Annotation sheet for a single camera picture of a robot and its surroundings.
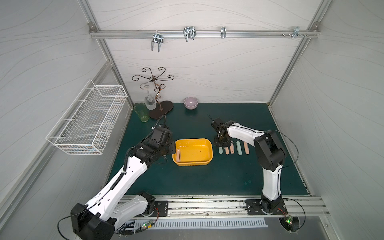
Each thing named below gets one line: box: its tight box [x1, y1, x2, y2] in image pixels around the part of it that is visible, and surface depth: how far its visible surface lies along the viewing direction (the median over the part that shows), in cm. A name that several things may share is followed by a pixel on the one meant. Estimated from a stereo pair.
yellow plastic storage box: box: [175, 138, 214, 166], surface depth 94 cm
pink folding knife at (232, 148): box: [229, 143, 235, 154], surface depth 97 cm
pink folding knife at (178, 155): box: [176, 149, 180, 163], surface depth 93 cm
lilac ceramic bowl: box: [183, 96, 199, 110], surface depth 117 cm
